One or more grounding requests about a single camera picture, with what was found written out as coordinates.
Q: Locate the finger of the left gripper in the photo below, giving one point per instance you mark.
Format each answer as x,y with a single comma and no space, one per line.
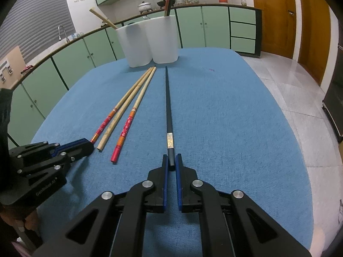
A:
42,151
62,160

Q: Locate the blue table cloth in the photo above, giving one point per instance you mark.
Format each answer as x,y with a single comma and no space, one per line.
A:
207,165

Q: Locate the cardboard box on counter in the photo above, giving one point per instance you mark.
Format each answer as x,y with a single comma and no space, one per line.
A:
11,67

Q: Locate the bamboo chopstick in left cup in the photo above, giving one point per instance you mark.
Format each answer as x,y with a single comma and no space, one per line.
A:
103,18

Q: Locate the white utensil holder cup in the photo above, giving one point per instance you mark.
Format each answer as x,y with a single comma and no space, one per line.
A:
162,36
134,43

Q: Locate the black chopstick gold band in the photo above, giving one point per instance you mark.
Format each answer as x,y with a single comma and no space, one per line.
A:
170,143

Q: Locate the red patterned chopstick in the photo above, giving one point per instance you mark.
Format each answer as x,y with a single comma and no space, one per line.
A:
116,108
120,142

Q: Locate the kitchen faucet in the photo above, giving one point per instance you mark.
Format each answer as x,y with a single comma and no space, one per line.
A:
62,31

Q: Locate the white utensil holder right cup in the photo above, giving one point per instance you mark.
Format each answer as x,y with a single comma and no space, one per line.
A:
162,36

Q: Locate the white cooking pot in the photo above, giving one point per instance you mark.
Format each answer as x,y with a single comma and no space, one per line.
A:
144,7

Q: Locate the wooden door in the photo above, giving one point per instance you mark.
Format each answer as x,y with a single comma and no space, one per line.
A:
315,37
278,26

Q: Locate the green base cabinets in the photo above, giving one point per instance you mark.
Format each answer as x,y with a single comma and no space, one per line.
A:
40,87

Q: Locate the grey window blind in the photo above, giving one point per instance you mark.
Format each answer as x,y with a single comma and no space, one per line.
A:
32,25

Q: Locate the white utensil holder left cup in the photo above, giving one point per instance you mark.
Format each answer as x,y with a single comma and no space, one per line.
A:
134,43

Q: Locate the black wok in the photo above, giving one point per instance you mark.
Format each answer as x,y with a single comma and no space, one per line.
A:
162,3

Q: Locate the left hand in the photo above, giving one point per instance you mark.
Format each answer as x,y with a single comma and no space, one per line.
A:
9,219

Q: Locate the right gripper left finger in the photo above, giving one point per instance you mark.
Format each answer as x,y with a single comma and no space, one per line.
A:
113,224

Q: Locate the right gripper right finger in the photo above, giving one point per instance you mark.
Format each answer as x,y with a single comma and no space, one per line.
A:
232,224

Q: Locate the black glass cabinet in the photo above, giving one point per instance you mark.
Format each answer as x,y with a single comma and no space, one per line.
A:
333,100

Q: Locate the plain bamboo chopstick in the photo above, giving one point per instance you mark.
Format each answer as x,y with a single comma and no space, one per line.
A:
114,121

